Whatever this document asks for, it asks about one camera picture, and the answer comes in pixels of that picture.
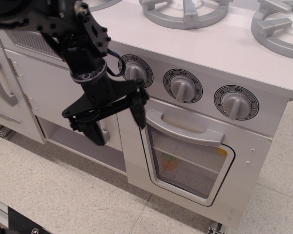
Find silver middle door handle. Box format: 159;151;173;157
98;120;110;144

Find white toy kitchen cabinet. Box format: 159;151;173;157
0;0;293;226

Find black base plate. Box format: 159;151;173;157
8;207;51;234

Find middle silver burner grate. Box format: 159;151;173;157
139;0;232;30

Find silver vent grille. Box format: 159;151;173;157
5;30;60;59

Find middle grey stove knob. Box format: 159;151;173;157
163;69;203;103

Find orange toy fruit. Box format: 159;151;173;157
161;153;178;171

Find aluminium frame rail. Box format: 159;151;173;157
0;124;16;140
208;221;229;234

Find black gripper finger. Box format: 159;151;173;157
82;122;105;146
130;99;146;129

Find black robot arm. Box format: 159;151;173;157
0;0;148;146

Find right silver burner grate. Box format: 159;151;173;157
251;0;293;58

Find silver burner grate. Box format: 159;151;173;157
251;0;293;58
139;0;232;30

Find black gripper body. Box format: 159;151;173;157
62;72;148;131

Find right grey stove knob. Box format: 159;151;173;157
214;85;259;121

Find white left cabinet door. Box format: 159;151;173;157
0;48;46;144

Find silver oven door handle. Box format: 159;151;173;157
146;110;225;147

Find white oven door with window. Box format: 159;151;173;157
117;99;272;229

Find grey stove knob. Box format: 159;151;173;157
163;69;203;103
118;54;153;88
214;85;259;121

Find aluminium frame rail left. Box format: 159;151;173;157
0;124;16;140

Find left grey stove knob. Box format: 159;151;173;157
118;54;153;88

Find aluminium frame rail right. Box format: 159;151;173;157
208;221;229;234

